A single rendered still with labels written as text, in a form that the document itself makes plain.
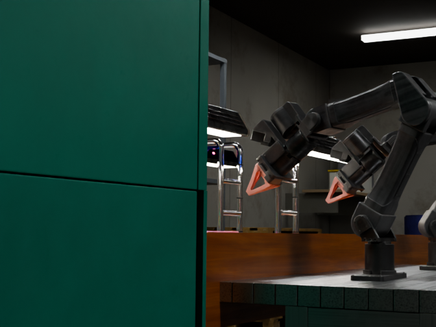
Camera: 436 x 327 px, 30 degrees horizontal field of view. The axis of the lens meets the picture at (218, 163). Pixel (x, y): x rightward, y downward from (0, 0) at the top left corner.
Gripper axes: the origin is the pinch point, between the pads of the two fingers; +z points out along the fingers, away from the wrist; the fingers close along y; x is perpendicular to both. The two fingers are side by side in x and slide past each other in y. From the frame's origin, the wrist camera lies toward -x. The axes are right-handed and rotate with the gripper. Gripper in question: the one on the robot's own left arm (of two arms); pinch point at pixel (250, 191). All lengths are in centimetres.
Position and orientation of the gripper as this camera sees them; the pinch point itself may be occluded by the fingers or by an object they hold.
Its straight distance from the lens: 196.2
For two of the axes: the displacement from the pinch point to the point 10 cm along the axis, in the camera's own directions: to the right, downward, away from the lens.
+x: 5.4, 7.6, -3.8
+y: -5.0, -0.7, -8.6
